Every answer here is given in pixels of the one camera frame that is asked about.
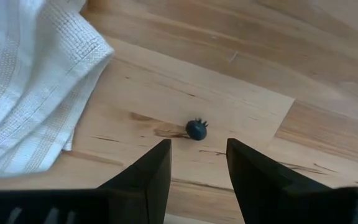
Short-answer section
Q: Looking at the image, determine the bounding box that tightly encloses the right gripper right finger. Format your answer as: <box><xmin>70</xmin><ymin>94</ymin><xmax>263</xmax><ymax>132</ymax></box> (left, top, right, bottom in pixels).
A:
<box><xmin>227</xmin><ymin>139</ymin><xmax>358</xmax><ymax>224</ymax></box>

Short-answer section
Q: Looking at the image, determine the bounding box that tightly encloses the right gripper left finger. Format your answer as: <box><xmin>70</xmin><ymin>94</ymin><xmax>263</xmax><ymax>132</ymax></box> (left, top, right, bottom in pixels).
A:
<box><xmin>98</xmin><ymin>139</ymin><xmax>172</xmax><ymax>224</ymax></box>

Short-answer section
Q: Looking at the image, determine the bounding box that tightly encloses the dark blue toy blueberry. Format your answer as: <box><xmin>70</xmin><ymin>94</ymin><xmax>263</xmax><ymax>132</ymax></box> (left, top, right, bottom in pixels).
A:
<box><xmin>185</xmin><ymin>118</ymin><xmax>209</xmax><ymax>141</ymax></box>

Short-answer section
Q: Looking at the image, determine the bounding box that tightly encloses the white plaid towel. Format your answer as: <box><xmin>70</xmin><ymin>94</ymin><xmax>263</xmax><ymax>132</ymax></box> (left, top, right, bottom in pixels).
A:
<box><xmin>0</xmin><ymin>0</ymin><xmax>114</xmax><ymax>180</ymax></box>

